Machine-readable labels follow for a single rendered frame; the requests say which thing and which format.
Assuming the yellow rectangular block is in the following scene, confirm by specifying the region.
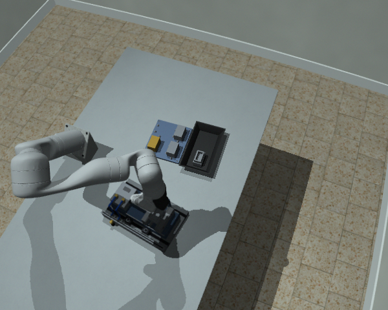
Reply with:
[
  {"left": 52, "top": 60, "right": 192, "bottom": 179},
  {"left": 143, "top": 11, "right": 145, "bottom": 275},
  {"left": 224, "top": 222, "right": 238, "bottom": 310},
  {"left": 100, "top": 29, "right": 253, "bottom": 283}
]
[{"left": 147, "top": 135, "right": 160, "bottom": 152}]

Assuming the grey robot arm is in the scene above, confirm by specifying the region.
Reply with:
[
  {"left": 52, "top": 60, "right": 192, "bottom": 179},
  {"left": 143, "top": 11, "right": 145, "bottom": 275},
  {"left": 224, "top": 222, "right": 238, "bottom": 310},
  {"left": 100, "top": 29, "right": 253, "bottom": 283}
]
[{"left": 10, "top": 130, "right": 163, "bottom": 198}]

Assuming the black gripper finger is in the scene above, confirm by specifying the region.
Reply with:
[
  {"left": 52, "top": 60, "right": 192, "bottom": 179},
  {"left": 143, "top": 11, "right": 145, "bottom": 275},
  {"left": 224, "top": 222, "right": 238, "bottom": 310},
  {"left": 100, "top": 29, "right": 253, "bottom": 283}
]
[{"left": 159, "top": 209, "right": 166, "bottom": 219}]

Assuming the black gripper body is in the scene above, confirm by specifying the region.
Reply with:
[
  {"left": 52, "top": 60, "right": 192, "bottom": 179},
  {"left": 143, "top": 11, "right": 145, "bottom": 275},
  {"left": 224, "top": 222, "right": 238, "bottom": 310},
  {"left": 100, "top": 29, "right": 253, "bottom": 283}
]
[{"left": 130, "top": 181, "right": 169, "bottom": 212}]

